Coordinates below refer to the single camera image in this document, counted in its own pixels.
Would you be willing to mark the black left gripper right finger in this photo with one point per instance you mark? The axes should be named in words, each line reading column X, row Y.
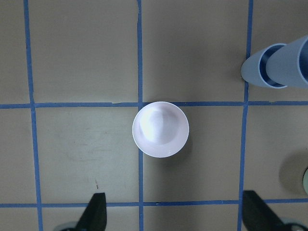
column 257, row 215

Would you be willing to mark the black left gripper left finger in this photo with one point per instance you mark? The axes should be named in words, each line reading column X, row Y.
column 94, row 216

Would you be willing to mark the blue plastic cup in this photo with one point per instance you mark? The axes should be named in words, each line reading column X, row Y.
column 254, row 71
column 289, row 65

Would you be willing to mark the green plastic bowl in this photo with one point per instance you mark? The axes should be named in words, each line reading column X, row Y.
column 305, row 181

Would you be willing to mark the pink plastic bowl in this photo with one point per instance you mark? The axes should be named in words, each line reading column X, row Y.
column 160, row 129

